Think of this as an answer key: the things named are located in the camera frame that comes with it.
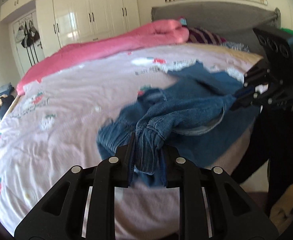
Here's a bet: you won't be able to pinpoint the grey padded headboard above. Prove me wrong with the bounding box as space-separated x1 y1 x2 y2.
151 2 281 55

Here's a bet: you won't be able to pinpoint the pink quilt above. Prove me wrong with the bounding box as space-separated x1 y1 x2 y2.
16 20 189 96

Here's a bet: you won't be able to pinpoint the black trousers leg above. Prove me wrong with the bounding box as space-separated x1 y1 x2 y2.
231 107 293 215

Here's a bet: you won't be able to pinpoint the hanging bags on door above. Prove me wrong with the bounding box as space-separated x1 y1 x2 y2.
14 20 41 66

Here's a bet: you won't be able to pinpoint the white glossy wardrobe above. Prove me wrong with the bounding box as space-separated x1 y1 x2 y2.
0 0 140 57

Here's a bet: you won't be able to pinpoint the pink strawberry print bedsheet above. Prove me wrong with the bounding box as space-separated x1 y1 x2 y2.
0 44 260 233

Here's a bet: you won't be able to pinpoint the striped purple pillow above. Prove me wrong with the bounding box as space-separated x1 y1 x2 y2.
187 27 226 46

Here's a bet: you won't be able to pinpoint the blue denim pants lace hem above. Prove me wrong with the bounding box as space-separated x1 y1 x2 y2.
97 62 260 186

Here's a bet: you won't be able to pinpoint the dark clothes pile beside bed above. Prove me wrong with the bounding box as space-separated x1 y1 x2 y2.
0 83 15 120

